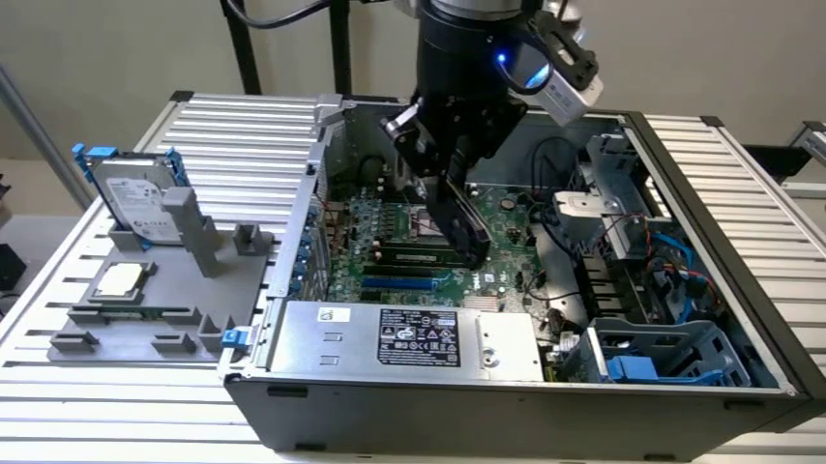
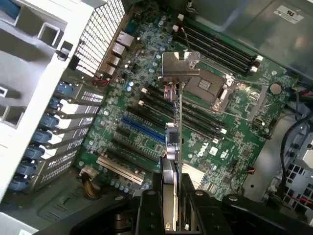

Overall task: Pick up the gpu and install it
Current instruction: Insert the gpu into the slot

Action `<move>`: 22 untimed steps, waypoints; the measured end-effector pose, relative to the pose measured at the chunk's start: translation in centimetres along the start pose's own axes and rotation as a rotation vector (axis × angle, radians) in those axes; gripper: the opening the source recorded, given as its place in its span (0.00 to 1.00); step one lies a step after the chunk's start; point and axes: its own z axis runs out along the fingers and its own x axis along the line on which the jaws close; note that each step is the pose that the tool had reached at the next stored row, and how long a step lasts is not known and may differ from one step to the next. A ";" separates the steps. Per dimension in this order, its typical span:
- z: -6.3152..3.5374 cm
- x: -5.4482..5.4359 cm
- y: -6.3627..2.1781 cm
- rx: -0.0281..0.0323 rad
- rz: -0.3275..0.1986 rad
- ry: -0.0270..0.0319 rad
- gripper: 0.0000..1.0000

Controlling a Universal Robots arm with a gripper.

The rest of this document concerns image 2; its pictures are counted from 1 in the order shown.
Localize silver finned chipset heatsink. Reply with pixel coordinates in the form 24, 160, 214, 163
180, 162, 209, 190

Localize white expansion slot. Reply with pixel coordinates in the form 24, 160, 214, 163
96, 156, 145, 186

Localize long black expansion slot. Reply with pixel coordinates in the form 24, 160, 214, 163
111, 139, 160, 164
105, 149, 161, 172
126, 106, 169, 127

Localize blue expansion slot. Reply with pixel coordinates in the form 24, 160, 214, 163
121, 117, 166, 145

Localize short black expansion slot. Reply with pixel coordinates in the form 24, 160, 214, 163
115, 126, 134, 138

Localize black RAM slot white latches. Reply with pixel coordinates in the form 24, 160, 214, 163
179, 21, 261, 67
138, 99, 220, 145
174, 34, 250, 75
141, 87, 227, 135

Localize blue slot retainer clip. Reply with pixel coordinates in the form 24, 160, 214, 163
32, 129, 52, 144
48, 97, 64, 111
23, 145, 45, 159
40, 114, 60, 128
18, 162, 38, 176
10, 178, 30, 191
55, 81, 74, 95

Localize metal CPU socket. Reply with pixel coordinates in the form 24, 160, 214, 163
183, 70, 236, 116

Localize metal USB port block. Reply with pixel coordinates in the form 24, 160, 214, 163
107, 54, 121, 66
112, 43, 126, 55
103, 64, 116, 76

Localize green Dell motherboard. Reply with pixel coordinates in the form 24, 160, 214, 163
73, 0, 301, 198

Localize round coin cell battery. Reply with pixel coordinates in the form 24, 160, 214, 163
269, 81, 283, 95

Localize metal ethernet port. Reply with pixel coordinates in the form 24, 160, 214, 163
116, 31, 135, 47

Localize metal mesh fan grille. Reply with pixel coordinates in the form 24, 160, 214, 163
75, 0, 128, 78

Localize black case latch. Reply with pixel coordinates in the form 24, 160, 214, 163
55, 41, 74, 61

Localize grey open PC case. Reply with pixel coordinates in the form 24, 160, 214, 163
0, 0, 313, 235

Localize grey metal power supply box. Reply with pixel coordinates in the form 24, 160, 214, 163
190, 0, 313, 74

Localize yellow black power wire bundle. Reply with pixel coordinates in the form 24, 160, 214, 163
78, 164, 101, 199

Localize metal slot cover bracket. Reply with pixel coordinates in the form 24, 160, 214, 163
43, 138, 85, 160
61, 102, 100, 120
39, 150, 82, 184
74, 84, 105, 102
55, 117, 95, 134
50, 127, 90, 149

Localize black cables with red wires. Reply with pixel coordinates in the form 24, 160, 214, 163
259, 127, 313, 211

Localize thick black wire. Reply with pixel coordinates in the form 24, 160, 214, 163
280, 117, 313, 196

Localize thin wire locking lever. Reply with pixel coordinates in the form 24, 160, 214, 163
205, 108, 255, 121
237, 79, 269, 87

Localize thin red black wire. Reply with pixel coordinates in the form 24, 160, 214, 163
93, 77, 111, 88

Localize grey fan wire white plug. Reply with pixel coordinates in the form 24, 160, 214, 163
172, 23, 191, 52

